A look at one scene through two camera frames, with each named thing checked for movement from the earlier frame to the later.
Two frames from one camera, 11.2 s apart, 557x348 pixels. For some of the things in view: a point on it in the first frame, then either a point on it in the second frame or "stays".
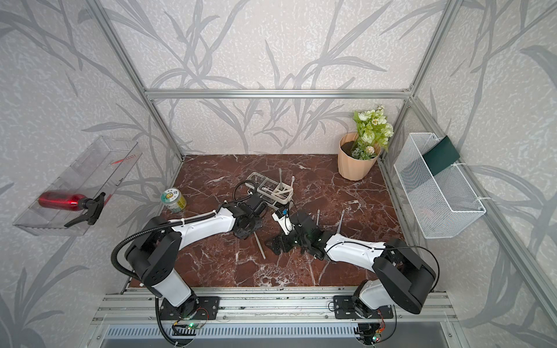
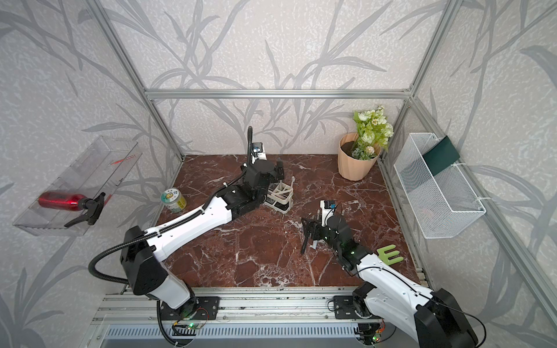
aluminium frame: x=538 y=288 stays
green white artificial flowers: x=373 y=133 stays
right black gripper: x=280 y=238 -> x=310 y=225
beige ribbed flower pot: x=349 y=167 stays
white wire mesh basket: x=444 y=204 stays
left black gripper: x=259 y=222 -> x=275 y=177
